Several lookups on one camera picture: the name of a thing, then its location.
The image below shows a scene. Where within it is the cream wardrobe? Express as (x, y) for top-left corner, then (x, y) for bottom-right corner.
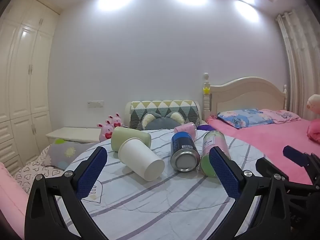
(0, 0), (61, 172)

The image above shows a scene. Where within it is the cream bed headboard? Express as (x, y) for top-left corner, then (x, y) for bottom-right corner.
(202, 72), (288, 122)

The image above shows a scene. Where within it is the blue floral pillow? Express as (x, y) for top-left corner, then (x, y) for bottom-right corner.
(217, 108), (275, 129)

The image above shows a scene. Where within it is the cream curtain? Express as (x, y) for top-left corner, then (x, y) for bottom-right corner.
(276, 7), (320, 119)

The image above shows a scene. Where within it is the pale green cup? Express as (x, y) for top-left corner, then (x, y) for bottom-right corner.
(111, 126), (152, 153)

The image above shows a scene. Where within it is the white paper cup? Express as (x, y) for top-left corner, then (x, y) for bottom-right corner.
(118, 137), (165, 182)

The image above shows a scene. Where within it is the triangle pattern cushion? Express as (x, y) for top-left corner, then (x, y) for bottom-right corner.
(125, 100), (202, 131)

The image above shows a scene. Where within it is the large pink bunny toy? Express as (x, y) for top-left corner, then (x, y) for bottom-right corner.
(97, 123), (115, 142)

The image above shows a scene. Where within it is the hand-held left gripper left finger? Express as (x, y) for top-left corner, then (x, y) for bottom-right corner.
(24, 146), (108, 240)

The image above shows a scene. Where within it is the blue spray can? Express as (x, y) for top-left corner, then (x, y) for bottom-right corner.
(170, 131), (201, 173)

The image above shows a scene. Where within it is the pink cup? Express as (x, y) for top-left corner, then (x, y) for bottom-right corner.
(173, 122), (198, 140)

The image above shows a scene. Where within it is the grey eared cushion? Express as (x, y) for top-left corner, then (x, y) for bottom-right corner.
(141, 112), (185, 131)

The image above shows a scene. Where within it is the bright pink plush toy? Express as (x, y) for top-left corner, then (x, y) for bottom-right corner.
(307, 118), (320, 143)

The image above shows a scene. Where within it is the pink printed pillow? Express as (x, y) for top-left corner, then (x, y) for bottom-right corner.
(261, 108), (302, 125)

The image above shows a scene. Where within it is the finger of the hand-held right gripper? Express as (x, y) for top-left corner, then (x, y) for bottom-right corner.
(283, 145), (320, 186)
(255, 157), (313, 193)

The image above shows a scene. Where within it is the pale pink plush toy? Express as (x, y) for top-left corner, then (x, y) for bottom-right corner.
(307, 94), (320, 111)

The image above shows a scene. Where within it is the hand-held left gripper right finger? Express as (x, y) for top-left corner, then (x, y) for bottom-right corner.
(208, 146), (298, 240)

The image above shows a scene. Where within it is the cream nightstand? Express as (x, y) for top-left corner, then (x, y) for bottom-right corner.
(45, 127), (103, 146)

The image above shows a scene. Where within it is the pink bed sheet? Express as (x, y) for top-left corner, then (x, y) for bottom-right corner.
(206, 116), (320, 185)

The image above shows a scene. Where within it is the grey flower cushion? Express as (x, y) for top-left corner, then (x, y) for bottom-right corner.
(47, 138), (96, 170)

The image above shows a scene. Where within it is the pink cloth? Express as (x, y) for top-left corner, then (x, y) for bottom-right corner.
(0, 161), (30, 232)

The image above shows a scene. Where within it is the heart print blanket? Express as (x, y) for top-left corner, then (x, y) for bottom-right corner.
(13, 146), (66, 196)

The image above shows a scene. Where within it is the green pink spray can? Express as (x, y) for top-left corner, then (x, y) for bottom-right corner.
(200, 130), (232, 178)

